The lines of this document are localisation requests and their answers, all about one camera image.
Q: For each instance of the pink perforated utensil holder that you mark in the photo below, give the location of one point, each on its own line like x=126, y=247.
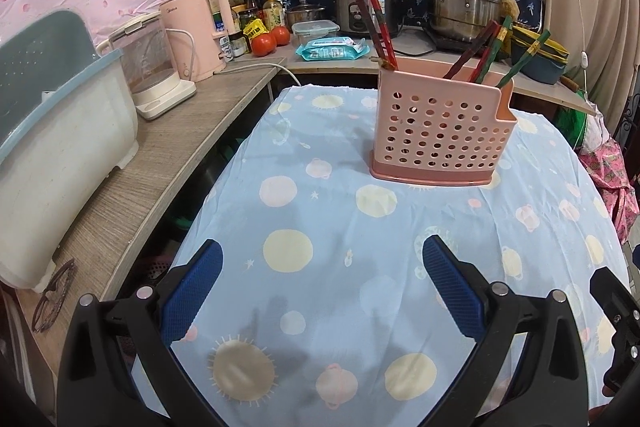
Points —
x=435, y=132

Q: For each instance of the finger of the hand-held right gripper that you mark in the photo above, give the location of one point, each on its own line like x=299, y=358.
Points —
x=636, y=255
x=612, y=297

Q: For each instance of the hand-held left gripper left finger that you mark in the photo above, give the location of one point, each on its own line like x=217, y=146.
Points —
x=192, y=292

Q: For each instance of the wooden counter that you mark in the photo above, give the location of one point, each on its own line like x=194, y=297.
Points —
x=150, y=167

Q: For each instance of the steel rice cooker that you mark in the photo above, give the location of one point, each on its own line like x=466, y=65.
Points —
x=345, y=14

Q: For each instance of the yellow packet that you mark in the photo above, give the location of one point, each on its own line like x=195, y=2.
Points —
x=253, y=28

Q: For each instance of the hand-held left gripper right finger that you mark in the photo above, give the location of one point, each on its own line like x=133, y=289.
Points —
x=452, y=287

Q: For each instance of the yellow label bottle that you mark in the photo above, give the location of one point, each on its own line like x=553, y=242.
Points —
x=272, y=12

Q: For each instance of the red tomato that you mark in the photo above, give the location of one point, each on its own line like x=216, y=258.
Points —
x=262, y=44
x=281, y=36

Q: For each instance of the eyeglasses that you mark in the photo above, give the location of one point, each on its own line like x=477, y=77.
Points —
x=42, y=312

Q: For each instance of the pink floral cloth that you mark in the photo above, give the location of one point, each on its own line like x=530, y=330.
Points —
x=610, y=187

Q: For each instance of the white glass kettle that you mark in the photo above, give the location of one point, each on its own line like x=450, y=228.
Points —
x=160, y=99

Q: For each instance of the pink electric kettle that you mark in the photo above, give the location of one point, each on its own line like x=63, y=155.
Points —
x=195, y=37

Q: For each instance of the beige curtain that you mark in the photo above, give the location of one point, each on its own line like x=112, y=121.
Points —
x=590, y=7

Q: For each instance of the small steel pot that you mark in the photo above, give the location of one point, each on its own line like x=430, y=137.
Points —
x=302, y=14

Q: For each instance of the small glass jar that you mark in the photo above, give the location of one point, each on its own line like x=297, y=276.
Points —
x=235, y=45

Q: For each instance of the yellow loofah sponge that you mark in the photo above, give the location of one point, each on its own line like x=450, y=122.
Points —
x=510, y=9

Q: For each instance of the wet wipes pack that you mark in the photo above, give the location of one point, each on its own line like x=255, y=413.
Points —
x=330, y=49

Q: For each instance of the stack of blue bowls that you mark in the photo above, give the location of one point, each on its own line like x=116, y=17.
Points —
x=550, y=67

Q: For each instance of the blue printed tablecloth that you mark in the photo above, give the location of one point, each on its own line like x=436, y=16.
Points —
x=320, y=207

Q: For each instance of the white dish rack with lid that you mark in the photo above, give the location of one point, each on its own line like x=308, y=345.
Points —
x=60, y=157

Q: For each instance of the glass food container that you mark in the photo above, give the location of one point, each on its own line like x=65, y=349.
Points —
x=315, y=32

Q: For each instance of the bright red black-marked chopstick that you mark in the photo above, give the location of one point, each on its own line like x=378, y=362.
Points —
x=382, y=27

